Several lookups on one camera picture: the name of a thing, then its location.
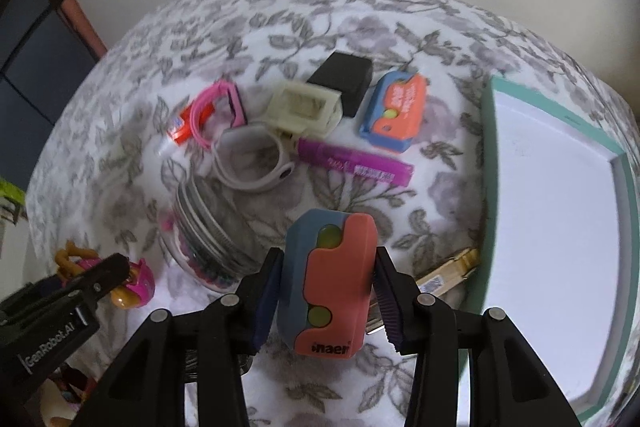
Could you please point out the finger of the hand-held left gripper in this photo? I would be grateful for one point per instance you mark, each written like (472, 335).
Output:
(107, 274)

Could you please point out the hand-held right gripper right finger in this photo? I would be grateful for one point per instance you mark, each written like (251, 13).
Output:
(387, 307)

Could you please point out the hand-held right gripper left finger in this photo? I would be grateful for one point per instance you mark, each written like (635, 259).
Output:
(265, 302)

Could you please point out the pink toy figure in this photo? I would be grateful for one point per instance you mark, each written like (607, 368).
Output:
(142, 282)

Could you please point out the orange blue eraser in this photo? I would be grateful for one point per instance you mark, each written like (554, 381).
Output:
(330, 287)

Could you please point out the glass jar with metal lid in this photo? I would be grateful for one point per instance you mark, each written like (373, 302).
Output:
(210, 232)

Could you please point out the pink wristband watch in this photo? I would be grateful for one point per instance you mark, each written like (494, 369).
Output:
(196, 122)

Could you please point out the teal cardboard box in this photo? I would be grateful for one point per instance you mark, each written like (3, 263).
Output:
(540, 207)

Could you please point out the blue orange correction tape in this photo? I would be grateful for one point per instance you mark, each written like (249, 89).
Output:
(395, 117)

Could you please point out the green packet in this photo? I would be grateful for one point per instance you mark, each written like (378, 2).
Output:
(10, 197)

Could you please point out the purple marker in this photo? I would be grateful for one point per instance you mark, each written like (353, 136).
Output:
(350, 159)

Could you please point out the red white glue tube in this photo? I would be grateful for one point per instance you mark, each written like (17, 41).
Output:
(177, 132)

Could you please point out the cream plastic adapter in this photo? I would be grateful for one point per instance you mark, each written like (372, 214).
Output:
(300, 107)

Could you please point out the dark cabinet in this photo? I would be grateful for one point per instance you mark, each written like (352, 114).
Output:
(30, 57)

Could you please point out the black power adapter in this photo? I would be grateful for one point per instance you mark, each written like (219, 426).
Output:
(342, 74)

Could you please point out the floral blanket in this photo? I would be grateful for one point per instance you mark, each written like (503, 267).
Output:
(375, 22)

